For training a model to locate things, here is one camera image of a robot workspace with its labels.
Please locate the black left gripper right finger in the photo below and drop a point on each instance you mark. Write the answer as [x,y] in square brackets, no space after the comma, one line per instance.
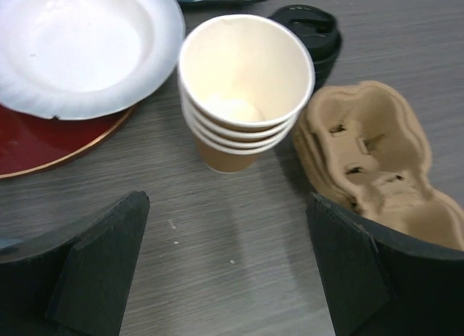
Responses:
[378,281]

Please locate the brown paper cup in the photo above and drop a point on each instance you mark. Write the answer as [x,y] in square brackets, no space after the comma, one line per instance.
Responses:
[245,71]

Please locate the white paper plate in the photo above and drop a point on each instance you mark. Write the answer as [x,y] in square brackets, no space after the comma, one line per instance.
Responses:
[83,59]

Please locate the stack of black lids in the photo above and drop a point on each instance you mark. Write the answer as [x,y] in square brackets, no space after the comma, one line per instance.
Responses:
[318,31]

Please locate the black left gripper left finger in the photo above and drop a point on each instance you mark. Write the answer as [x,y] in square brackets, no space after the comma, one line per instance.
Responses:
[74,280]

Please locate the stacked brown paper cups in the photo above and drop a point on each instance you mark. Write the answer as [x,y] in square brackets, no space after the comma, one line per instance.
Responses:
[230,154]

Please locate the brown pulp cup carrier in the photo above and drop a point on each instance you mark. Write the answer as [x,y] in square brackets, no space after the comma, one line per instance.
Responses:
[363,147]

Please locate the red round tray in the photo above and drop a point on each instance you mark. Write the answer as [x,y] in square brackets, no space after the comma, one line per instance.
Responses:
[30,144]

